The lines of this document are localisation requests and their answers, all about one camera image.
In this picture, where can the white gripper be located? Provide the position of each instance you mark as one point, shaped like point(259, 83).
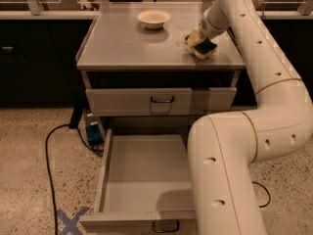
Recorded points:
point(206, 28)

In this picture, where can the green and yellow sponge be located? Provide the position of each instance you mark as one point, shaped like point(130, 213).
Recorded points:
point(204, 49)

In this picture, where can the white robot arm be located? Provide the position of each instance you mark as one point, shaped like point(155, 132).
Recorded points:
point(221, 146)

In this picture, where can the grey drawer cabinet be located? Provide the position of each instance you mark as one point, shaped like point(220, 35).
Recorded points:
point(119, 53)

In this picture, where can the closed grey top drawer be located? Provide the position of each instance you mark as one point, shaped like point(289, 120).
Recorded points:
point(132, 102)

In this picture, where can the dark counter with cabinets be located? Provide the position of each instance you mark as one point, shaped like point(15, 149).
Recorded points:
point(37, 59)

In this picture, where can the open grey middle drawer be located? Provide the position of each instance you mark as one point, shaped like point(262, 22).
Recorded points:
point(143, 178)

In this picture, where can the white bowl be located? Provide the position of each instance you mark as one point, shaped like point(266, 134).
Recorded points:
point(153, 19)

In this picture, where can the blue power box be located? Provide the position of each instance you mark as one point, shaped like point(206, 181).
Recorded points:
point(92, 130)

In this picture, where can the blue tape cross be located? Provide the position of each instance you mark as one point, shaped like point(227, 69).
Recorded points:
point(71, 223)

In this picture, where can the black top drawer handle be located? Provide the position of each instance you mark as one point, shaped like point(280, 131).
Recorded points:
point(162, 101)

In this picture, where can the black drawer handle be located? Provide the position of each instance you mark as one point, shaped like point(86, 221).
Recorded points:
point(166, 226)
point(162, 101)

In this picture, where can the black middle drawer handle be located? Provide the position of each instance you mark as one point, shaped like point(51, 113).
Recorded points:
point(166, 226)

